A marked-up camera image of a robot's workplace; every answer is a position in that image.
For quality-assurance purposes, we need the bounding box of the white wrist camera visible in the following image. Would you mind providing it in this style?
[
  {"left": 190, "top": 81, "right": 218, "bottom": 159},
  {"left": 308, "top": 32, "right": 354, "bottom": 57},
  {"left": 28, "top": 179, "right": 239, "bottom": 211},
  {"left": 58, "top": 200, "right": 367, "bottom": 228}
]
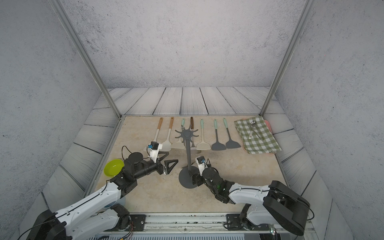
[
  {"left": 147, "top": 142, "right": 163, "bottom": 163},
  {"left": 196, "top": 156, "right": 207, "bottom": 176}
]

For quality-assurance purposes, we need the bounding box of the left frame post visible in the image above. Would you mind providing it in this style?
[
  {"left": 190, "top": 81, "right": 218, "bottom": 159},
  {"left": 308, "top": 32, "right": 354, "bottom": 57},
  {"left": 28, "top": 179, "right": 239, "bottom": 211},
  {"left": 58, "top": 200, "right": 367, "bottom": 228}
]
[{"left": 49, "top": 0, "right": 122, "bottom": 120}]

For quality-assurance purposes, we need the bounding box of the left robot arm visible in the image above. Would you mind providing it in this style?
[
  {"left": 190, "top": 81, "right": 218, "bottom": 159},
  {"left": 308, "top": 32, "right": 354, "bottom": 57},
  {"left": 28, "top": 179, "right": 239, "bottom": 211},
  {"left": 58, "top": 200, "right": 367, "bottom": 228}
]
[{"left": 24, "top": 144, "right": 179, "bottom": 240}]

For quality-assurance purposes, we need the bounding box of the cream spatula mint handle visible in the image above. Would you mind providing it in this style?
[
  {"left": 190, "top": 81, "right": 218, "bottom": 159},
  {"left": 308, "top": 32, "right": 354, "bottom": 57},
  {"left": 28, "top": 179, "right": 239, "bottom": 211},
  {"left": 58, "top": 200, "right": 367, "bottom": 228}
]
[
  {"left": 197, "top": 119, "right": 211, "bottom": 151},
  {"left": 172, "top": 119, "right": 185, "bottom": 149}
]

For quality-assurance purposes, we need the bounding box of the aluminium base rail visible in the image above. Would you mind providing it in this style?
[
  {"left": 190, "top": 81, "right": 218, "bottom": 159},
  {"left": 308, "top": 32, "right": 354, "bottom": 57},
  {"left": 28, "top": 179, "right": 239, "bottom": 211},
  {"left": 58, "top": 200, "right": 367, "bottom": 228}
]
[{"left": 90, "top": 213, "right": 318, "bottom": 240}]

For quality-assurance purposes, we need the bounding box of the grey spatula mint handle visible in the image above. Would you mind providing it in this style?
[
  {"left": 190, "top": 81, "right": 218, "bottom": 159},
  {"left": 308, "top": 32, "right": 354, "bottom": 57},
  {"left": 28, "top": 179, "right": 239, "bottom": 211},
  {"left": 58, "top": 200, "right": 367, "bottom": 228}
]
[{"left": 223, "top": 118, "right": 241, "bottom": 149}]

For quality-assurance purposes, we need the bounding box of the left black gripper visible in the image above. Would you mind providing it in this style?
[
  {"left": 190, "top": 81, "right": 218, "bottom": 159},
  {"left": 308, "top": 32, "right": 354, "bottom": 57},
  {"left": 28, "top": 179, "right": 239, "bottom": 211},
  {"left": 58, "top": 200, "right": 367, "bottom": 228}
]
[{"left": 132, "top": 151, "right": 178, "bottom": 182}]

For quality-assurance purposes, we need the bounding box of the metal spoon on cloth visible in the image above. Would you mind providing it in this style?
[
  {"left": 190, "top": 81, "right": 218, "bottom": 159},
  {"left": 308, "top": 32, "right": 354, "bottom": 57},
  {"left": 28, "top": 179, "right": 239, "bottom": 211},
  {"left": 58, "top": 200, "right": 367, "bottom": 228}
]
[{"left": 249, "top": 121, "right": 258, "bottom": 139}]

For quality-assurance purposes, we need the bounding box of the green checkered cloth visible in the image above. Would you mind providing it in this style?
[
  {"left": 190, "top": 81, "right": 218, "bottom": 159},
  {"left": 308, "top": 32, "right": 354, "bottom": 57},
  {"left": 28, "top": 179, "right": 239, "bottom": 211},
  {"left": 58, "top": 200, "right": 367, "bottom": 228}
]
[{"left": 234, "top": 116, "right": 282, "bottom": 155}]

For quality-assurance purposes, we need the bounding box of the pink board under cloth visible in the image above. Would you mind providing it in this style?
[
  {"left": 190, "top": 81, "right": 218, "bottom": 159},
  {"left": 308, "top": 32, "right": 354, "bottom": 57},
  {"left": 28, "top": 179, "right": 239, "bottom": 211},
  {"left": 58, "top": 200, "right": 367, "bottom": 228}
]
[{"left": 264, "top": 120, "right": 273, "bottom": 134}]

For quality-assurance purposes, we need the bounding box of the green plastic bowl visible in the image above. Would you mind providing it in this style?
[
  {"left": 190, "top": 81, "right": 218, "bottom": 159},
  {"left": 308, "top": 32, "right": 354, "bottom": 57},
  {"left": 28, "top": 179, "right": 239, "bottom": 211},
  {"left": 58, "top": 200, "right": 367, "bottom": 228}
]
[{"left": 103, "top": 159, "right": 124, "bottom": 178}]

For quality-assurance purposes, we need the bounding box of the cream turner wooden handle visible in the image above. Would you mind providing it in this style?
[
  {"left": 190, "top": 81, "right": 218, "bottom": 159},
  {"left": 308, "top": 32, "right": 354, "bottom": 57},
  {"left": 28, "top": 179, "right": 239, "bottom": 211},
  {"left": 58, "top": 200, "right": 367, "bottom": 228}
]
[{"left": 162, "top": 117, "right": 174, "bottom": 152}]

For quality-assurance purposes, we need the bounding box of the grey spoon mint handle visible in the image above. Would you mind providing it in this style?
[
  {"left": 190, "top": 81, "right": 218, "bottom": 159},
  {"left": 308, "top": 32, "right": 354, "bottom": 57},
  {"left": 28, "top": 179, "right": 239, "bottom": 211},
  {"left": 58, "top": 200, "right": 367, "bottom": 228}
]
[{"left": 212, "top": 119, "right": 227, "bottom": 151}]

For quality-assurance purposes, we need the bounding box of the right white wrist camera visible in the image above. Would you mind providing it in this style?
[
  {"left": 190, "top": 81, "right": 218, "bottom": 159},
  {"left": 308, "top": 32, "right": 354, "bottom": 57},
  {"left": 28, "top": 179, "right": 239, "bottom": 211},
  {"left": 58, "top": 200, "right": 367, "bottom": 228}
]
[{"left": 196, "top": 156, "right": 207, "bottom": 176}]

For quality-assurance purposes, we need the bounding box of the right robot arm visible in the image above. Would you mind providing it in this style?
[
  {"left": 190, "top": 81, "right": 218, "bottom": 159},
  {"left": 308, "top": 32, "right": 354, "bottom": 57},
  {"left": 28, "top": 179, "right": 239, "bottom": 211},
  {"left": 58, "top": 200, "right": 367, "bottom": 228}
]
[{"left": 185, "top": 156, "right": 312, "bottom": 236}]

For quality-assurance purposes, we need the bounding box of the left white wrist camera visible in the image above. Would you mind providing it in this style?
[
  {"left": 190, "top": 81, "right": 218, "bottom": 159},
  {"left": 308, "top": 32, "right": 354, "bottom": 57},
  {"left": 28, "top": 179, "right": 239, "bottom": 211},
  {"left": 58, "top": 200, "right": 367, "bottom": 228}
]
[{"left": 147, "top": 142, "right": 163, "bottom": 163}]

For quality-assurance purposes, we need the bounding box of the grey utensil rack stand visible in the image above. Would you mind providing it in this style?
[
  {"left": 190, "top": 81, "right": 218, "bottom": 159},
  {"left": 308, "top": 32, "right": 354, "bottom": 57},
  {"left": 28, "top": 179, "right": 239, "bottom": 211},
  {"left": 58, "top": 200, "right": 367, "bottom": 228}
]
[{"left": 176, "top": 126, "right": 199, "bottom": 189}]

